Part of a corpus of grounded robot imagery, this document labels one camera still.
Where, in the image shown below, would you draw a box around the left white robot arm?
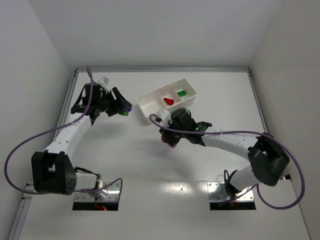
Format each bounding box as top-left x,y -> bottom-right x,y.
31,83 -> 132,196

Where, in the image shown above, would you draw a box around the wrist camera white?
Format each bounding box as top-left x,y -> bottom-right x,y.
156,109 -> 171,126
98,76 -> 109,87

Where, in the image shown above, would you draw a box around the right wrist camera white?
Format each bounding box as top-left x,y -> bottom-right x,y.
156,109 -> 171,126

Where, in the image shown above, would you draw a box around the white three-compartment tray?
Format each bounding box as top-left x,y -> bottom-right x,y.
136,78 -> 197,124

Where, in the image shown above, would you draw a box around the metal base plate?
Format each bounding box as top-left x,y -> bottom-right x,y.
207,182 -> 255,204
74,179 -> 122,203

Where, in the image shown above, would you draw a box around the red lego brick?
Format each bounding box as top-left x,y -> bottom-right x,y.
161,135 -> 176,148
163,97 -> 175,106

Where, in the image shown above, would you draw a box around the small green connector lego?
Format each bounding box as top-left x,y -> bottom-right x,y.
119,110 -> 129,117

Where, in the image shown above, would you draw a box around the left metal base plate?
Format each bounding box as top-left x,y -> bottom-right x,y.
74,179 -> 122,203

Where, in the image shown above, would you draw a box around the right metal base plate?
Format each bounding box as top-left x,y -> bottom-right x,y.
207,182 -> 255,204

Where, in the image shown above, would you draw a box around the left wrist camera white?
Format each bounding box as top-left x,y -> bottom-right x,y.
98,76 -> 109,87

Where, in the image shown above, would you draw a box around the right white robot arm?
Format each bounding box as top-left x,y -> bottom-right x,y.
156,108 -> 290,200

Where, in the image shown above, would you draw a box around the green lego end brick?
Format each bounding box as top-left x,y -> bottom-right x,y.
176,90 -> 187,98

